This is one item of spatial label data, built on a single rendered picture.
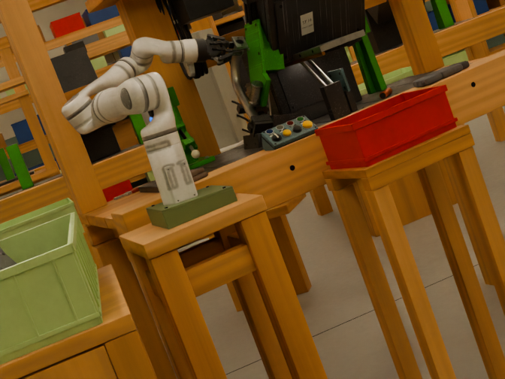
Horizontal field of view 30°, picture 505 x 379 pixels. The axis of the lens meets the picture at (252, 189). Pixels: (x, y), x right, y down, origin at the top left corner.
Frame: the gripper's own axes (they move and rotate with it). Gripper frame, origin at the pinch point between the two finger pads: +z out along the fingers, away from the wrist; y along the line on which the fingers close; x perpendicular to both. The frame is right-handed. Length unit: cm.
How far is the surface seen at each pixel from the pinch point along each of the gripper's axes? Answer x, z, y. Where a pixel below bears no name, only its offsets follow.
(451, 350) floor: 68, 64, -84
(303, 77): 9.7, 24.2, -5.2
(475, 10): 371, 517, 489
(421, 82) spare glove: -12, 47, -35
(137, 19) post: 7.7, -25.1, 27.0
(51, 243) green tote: 5, -71, -66
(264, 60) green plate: -4.8, 4.6, -12.4
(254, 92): 1.6, -0.1, -19.6
